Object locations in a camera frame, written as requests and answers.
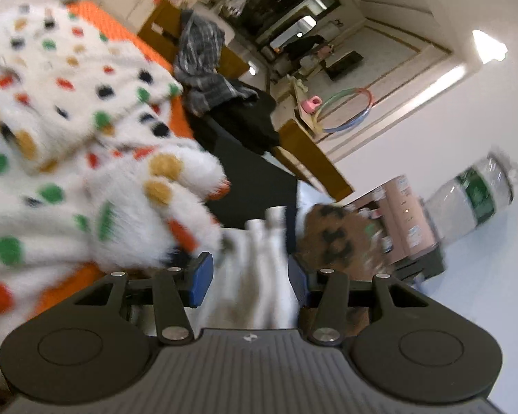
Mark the white fluffy polka-dot garment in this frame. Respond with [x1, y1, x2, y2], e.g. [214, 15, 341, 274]
[0, 5, 230, 388]

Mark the black folded clothes left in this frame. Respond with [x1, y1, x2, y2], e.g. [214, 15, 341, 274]
[187, 90, 280, 155]

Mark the pink water dispenser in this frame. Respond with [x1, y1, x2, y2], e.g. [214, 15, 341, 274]
[346, 175, 445, 281]

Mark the brown patterned knit garment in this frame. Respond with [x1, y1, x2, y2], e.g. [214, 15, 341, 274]
[288, 205, 391, 346]

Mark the water dispenser bottle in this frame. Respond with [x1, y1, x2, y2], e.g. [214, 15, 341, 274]
[425, 148, 518, 244]

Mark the cream folded garment stack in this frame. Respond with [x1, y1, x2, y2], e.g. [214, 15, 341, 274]
[186, 207, 298, 334]

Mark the wooden chair behind table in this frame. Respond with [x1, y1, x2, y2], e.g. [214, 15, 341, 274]
[271, 120, 355, 202]

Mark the black folded garment centre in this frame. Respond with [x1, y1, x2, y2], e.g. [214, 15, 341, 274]
[192, 119, 297, 250]

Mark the colourful hula hoop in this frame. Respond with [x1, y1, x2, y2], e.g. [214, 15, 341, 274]
[311, 88, 374, 134]

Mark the pink kettlebell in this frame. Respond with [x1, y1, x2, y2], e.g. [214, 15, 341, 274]
[301, 95, 323, 114]

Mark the grey plaid shirt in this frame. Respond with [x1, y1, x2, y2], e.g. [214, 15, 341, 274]
[172, 10, 260, 118]

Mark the wooden chair left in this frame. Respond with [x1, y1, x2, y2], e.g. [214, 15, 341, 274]
[137, 0, 249, 79]

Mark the orange patterned table mat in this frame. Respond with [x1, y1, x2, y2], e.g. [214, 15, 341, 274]
[31, 0, 195, 318]

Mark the wall television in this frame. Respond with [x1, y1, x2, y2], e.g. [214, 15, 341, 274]
[323, 50, 364, 81]

